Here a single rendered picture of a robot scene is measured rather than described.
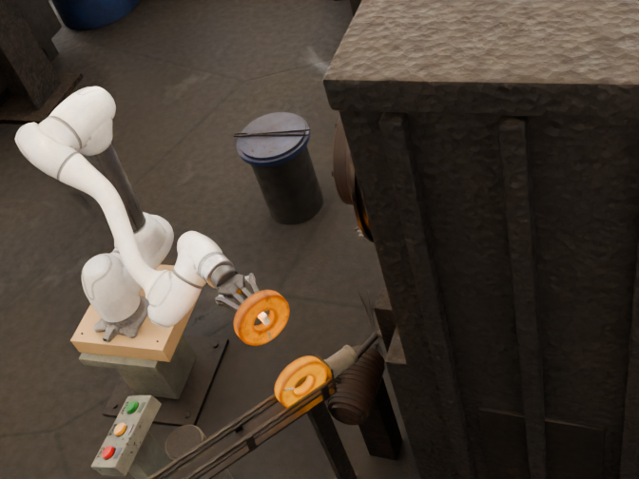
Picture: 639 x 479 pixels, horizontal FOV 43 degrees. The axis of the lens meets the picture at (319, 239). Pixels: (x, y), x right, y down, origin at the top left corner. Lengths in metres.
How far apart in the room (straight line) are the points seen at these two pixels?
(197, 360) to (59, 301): 0.84
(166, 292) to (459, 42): 1.28
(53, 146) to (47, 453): 1.37
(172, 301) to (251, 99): 2.28
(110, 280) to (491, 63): 1.81
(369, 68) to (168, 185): 2.85
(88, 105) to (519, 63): 1.54
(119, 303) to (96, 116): 0.69
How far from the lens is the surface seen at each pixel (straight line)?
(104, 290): 2.82
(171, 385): 3.15
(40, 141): 2.47
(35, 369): 3.66
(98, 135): 2.55
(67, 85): 5.17
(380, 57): 1.36
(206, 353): 3.30
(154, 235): 2.88
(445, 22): 1.41
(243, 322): 2.09
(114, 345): 2.95
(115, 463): 2.43
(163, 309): 2.36
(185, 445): 2.48
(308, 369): 2.20
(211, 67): 4.83
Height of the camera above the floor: 2.52
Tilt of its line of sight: 45 degrees down
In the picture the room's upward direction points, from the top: 19 degrees counter-clockwise
